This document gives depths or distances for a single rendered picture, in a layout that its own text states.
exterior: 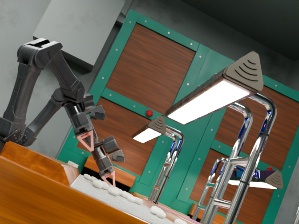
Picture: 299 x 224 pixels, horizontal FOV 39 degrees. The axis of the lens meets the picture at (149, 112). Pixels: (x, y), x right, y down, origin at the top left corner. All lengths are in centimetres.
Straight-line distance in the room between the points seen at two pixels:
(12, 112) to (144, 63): 133
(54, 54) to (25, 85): 14
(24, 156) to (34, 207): 8
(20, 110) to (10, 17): 333
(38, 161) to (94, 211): 12
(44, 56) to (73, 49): 287
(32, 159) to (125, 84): 192
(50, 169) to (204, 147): 198
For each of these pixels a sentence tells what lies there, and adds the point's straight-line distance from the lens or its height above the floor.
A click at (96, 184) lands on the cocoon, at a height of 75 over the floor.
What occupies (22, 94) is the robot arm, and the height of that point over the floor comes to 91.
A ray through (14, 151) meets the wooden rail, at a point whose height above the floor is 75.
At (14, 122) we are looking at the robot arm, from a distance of 144.
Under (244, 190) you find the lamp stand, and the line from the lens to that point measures 103.
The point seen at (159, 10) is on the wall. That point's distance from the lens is 490.
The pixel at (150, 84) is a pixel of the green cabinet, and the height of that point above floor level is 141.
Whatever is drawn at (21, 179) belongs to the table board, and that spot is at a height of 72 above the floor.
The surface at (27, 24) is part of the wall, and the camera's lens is 470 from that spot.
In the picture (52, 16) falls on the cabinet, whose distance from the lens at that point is 439.
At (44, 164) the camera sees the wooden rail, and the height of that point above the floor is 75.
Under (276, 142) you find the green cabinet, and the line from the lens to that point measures 278.
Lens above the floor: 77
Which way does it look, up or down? 11 degrees up
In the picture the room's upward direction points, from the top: 24 degrees clockwise
